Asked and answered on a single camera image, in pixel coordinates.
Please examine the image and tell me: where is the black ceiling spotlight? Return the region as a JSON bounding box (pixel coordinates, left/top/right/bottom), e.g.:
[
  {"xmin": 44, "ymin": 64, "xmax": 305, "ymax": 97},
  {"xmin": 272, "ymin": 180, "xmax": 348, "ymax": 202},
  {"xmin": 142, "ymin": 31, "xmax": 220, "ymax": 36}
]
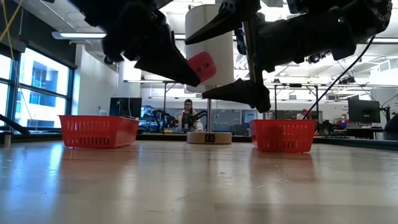
[{"xmin": 306, "ymin": 51, "xmax": 332, "ymax": 65}]

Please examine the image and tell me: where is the black slanted bar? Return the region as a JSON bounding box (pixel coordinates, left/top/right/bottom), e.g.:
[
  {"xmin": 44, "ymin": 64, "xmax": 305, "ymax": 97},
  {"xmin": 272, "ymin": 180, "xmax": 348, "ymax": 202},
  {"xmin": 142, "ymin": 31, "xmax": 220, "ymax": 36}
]
[{"xmin": 0, "ymin": 111, "xmax": 34, "ymax": 135}]

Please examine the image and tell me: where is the large window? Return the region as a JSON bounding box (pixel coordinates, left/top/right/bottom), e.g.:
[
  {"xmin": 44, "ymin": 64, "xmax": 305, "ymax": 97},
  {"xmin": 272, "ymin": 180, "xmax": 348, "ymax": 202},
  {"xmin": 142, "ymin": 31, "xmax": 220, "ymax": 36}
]
[{"xmin": 0, "ymin": 46, "xmax": 75, "ymax": 130}]

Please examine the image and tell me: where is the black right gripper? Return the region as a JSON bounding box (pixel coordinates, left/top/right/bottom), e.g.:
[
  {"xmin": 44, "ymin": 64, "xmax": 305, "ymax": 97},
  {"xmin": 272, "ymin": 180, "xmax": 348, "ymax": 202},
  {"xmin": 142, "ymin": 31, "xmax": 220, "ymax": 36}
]
[{"xmin": 185, "ymin": 0, "xmax": 343, "ymax": 114}]

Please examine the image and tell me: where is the red plastic basket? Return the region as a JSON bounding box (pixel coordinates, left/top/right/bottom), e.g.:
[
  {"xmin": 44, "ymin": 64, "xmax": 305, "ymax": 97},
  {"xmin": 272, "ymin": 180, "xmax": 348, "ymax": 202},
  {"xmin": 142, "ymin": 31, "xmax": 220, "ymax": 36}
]
[
  {"xmin": 248, "ymin": 119, "xmax": 318, "ymax": 153},
  {"xmin": 58, "ymin": 114, "xmax": 140, "ymax": 149}
]

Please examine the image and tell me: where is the black background rig frame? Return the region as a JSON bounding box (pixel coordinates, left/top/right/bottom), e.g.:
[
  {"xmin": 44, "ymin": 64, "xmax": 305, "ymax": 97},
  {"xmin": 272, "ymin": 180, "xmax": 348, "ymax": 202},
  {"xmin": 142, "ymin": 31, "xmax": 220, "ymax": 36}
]
[{"xmin": 123, "ymin": 79, "xmax": 321, "ymax": 121}]

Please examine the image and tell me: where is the white shade table lamp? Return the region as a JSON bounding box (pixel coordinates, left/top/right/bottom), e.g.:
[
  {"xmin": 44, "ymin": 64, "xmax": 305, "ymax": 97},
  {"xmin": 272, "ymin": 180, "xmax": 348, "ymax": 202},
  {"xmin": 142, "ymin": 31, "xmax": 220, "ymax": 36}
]
[{"xmin": 184, "ymin": 3, "xmax": 236, "ymax": 145}]

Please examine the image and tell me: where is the yellow extension cable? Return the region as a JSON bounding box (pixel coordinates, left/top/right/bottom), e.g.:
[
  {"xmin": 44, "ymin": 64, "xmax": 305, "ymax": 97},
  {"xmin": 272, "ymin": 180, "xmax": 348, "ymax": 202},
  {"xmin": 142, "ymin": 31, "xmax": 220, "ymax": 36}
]
[{"xmin": 0, "ymin": 0, "xmax": 24, "ymax": 43}]

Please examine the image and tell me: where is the person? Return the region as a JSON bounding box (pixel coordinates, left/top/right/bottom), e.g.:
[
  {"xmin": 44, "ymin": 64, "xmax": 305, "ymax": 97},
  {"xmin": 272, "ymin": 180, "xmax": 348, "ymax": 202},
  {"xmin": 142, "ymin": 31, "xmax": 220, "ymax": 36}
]
[{"xmin": 175, "ymin": 98, "xmax": 203, "ymax": 133}]

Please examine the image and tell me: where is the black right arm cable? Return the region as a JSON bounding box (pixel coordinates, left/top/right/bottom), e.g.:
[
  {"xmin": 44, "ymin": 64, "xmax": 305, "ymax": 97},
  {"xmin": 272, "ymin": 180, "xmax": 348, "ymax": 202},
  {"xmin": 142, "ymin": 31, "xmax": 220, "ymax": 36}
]
[{"xmin": 303, "ymin": 35, "xmax": 377, "ymax": 121}]

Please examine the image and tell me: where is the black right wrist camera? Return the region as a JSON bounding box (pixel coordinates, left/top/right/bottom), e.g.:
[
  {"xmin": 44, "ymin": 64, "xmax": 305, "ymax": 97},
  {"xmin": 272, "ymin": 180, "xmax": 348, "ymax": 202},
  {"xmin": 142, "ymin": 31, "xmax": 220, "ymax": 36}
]
[{"xmin": 234, "ymin": 27, "xmax": 247, "ymax": 56}]

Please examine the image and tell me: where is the long ceiling light bar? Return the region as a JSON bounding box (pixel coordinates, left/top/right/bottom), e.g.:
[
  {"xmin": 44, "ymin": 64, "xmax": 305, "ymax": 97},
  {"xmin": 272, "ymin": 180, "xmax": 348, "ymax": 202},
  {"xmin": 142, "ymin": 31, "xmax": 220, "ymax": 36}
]
[{"xmin": 52, "ymin": 30, "xmax": 108, "ymax": 40}]

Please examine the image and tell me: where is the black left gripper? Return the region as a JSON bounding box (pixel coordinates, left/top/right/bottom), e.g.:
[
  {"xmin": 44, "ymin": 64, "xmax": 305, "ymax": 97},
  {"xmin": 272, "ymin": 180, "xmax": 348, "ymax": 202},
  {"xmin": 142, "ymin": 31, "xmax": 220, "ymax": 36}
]
[{"xmin": 68, "ymin": 0, "xmax": 201, "ymax": 88}]

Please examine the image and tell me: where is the black aluminium table frame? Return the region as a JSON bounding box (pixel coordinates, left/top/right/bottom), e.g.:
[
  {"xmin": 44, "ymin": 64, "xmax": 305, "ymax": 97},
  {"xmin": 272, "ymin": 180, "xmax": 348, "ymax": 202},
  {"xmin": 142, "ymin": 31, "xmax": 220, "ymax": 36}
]
[{"xmin": 12, "ymin": 133, "xmax": 398, "ymax": 152}]

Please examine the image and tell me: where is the pink charger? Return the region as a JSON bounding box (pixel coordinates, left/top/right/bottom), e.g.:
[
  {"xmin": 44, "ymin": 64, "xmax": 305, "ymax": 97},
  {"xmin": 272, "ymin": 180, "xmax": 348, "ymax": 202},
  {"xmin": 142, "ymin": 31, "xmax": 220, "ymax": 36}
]
[{"xmin": 187, "ymin": 51, "xmax": 218, "ymax": 84}]

